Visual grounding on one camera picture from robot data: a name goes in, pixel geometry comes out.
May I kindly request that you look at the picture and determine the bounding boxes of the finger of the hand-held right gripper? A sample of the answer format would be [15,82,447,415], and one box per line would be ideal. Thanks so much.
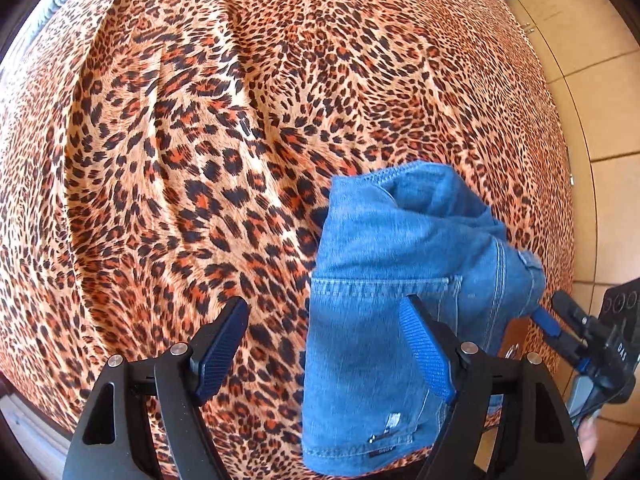
[531,308,593,376]
[551,290,607,343]

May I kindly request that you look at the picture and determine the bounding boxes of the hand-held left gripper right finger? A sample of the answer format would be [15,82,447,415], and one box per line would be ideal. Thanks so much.
[398,294,588,480]

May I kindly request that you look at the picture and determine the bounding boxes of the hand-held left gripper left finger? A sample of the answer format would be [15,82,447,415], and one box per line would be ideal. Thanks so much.
[62,297,251,480]

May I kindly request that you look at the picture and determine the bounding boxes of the blue denim pants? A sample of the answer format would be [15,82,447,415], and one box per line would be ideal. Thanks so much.
[301,161,547,476]

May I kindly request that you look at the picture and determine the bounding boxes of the person's right hand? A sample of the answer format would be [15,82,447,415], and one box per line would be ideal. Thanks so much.
[577,417,601,468]

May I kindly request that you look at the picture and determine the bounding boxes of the tan wooden wardrobe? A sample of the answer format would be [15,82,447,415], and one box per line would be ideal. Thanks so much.
[505,0,640,431]

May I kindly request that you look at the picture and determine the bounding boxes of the leopard print bed cover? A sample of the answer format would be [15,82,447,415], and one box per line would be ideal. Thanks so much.
[0,0,576,480]

